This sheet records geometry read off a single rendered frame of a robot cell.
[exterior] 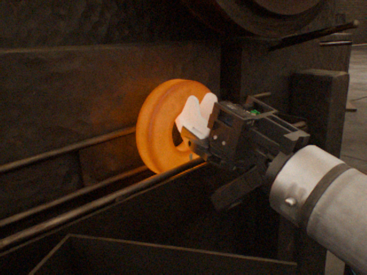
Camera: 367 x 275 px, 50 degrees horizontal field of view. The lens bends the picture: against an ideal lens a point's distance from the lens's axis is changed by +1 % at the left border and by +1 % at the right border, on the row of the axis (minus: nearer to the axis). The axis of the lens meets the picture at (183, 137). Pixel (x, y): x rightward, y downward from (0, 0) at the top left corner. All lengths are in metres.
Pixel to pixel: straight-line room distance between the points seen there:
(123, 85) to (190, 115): 0.12
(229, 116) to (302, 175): 0.12
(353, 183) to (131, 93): 0.34
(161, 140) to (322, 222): 0.25
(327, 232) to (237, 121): 0.16
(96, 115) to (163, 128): 0.10
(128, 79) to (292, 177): 0.29
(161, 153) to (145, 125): 0.05
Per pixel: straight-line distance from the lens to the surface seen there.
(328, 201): 0.43
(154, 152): 0.56
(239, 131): 0.48
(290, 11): 0.69
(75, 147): 0.56
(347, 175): 0.45
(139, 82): 0.62
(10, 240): 0.47
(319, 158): 0.46
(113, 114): 0.60
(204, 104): 0.59
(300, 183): 0.44
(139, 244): 0.36
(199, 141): 0.53
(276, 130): 0.49
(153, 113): 0.55
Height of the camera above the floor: 0.91
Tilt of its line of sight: 17 degrees down
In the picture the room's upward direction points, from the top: straight up
